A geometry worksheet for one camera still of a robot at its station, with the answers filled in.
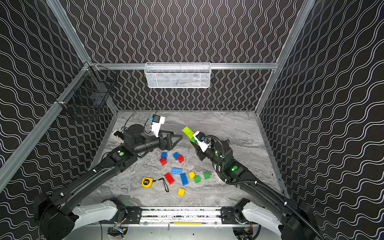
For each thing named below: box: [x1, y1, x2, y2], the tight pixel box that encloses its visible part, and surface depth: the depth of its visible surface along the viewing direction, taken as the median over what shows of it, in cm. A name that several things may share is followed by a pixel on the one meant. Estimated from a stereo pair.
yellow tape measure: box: [141, 177, 156, 189], surface depth 85 cm
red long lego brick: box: [164, 172, 175, 185], surface depth 87 cm
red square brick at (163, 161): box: [159, 157, 167, 166], surface depth 92 cm
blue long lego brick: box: [180, 173, 189, 186], surface depth 87 cm
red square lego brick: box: [177, 155, 185, 164], surface depth 94 cm
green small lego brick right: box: [203, 171, 211, 180], surface depth 88 cm
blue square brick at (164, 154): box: [161, 152, 168, 159], surface depth 95 cm
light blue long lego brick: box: [171, 168, 183, 174], surface depth 90 cm
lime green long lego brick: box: [182, 126, 195, 139], surface depth 73 cm
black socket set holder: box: [111, 129, 125, 144], surface depth 105 cm
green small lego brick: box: [194, 175, 201, 184], surface depth 87 cm
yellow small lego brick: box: [188, 171, 196, 180], surface depth 87 cm
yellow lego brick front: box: [177, 188, 186, 197], surface depth 82 cm
